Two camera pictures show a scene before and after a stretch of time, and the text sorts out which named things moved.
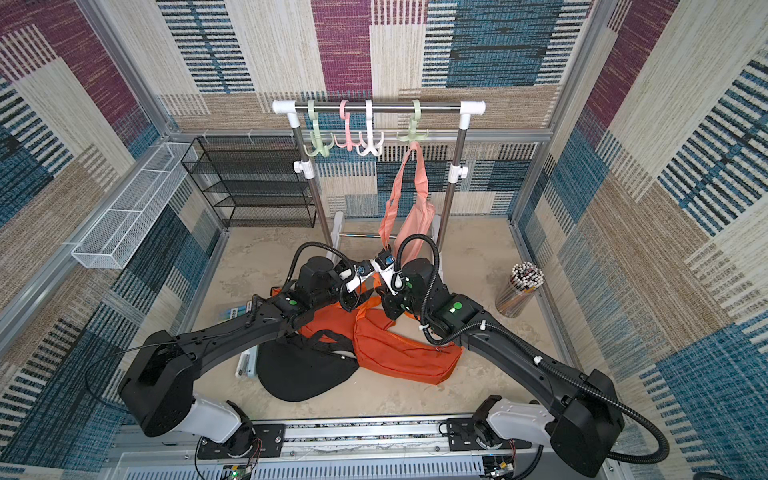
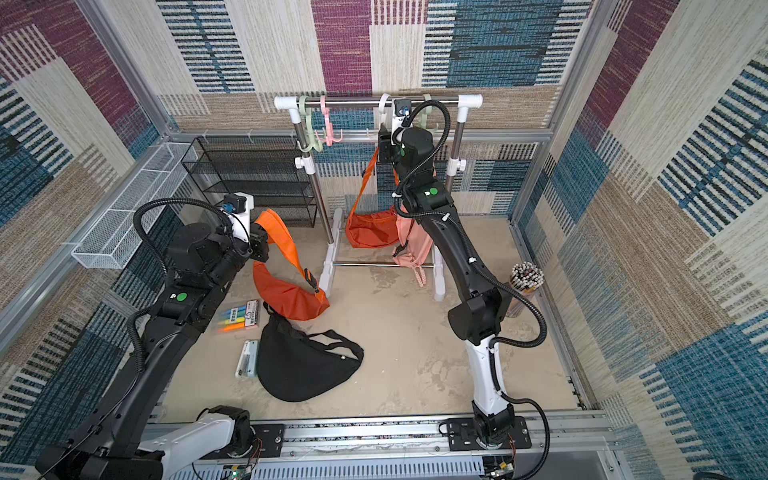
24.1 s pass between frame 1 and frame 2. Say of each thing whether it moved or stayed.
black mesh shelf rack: stayed
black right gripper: moved
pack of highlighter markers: stayed
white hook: moved
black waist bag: stayed
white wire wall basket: stayed
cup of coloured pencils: stayed
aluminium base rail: stayed
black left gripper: moved
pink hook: moved
